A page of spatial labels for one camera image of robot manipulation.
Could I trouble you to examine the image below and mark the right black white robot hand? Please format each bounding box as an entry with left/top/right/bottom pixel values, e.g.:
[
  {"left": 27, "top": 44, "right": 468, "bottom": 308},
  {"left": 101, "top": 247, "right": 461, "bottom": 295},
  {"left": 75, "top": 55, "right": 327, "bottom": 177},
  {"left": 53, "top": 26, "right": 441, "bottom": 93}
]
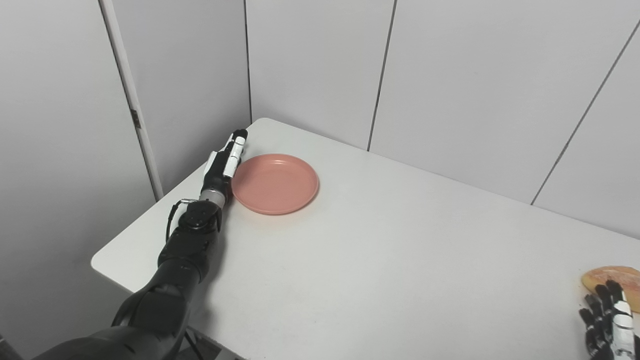
[{"left": 579, "top": 280, "right": 640, "bottom": 360}]

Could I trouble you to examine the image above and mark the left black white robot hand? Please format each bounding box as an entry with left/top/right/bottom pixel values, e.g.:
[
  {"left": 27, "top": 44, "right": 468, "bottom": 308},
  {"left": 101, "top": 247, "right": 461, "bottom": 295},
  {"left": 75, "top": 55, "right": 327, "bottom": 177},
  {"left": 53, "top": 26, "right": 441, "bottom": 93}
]
[{"left": 200, "top": 129, "right": 249, "bottom": 193}]

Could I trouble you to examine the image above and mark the golden bread roll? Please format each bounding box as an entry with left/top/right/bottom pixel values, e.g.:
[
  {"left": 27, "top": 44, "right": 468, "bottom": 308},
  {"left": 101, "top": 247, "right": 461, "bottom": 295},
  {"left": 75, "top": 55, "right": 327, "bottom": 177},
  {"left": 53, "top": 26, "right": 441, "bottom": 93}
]
[{"left": 581, "top": 266, "right": 640, "bottom": 314}]

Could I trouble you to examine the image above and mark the pink round plate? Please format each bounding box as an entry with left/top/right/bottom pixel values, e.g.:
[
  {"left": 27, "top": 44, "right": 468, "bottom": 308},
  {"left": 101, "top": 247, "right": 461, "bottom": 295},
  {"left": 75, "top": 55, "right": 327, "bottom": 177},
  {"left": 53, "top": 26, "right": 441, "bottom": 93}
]
[{"left": 231, "top": 153, "right": 320, "bottom": 216}]

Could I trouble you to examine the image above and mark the black table leg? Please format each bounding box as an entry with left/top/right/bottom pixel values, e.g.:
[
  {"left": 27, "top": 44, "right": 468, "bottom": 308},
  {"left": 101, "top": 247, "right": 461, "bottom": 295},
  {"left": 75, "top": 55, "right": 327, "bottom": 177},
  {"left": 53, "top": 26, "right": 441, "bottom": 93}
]
[{"left": 183, "top": 330, "right": 205, "bottom": 360}]

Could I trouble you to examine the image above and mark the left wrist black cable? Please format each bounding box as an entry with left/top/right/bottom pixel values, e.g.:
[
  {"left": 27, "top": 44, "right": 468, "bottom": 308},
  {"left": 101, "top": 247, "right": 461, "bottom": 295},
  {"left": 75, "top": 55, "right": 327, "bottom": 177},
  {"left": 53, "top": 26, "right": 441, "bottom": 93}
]
[{"left": 166, "top": 198, "right": 199, "bottom": 242}]

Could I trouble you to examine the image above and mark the white partition post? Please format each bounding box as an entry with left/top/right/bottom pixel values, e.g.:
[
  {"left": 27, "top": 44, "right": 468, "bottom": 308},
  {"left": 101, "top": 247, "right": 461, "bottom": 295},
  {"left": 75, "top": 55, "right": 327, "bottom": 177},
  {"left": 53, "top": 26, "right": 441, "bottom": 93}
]
[{"left": 98, "top": 0, "right": 165, "bottom": 202}]

